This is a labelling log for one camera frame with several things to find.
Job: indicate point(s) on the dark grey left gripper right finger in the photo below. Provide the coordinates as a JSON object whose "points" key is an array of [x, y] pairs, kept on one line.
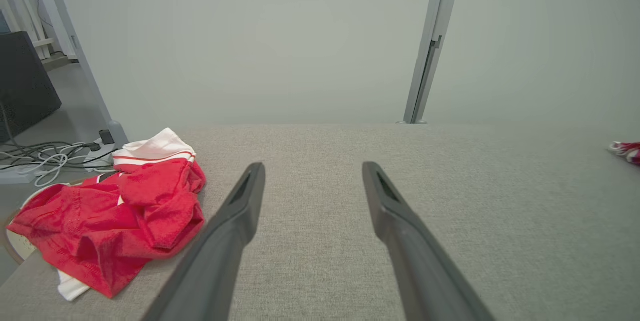
{"points": [[425, 276]]}

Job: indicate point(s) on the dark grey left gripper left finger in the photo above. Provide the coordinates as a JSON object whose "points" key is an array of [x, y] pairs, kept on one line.
{"points": [[210, 271]]}

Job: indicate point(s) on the red garment with white cuffs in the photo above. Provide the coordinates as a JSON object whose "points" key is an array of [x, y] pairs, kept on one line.
{"points": [[150, 211]]}

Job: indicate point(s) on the red shorts with white stripe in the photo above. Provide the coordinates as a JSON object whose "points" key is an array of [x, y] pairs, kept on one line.
{"points": [[629, 151]]}

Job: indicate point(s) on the white power strip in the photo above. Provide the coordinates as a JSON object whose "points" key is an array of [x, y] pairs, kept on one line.
{"points": [[100, 154]]}

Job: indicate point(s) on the black plug adapter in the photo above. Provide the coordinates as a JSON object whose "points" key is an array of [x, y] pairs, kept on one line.
{"points": [[106, 137]]}

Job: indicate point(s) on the round beige laundry basket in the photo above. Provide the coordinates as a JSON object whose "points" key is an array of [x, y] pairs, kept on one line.
{"points": [[20, 248]]}

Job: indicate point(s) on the black box cabinet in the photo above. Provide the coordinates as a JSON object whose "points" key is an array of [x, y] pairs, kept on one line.
{"points": [[25, 86]]}

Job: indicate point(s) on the white shelving rack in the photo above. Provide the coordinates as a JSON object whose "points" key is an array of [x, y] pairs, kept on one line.
{"points": [[35, 26]]}

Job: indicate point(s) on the slotted aluminium partition post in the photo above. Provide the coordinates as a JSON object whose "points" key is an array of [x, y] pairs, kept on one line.
{"points": [[426, 61]]}

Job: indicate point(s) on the slanted aluminium frame post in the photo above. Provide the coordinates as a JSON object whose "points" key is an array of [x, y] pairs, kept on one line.
{"points": [[77, 46]]}

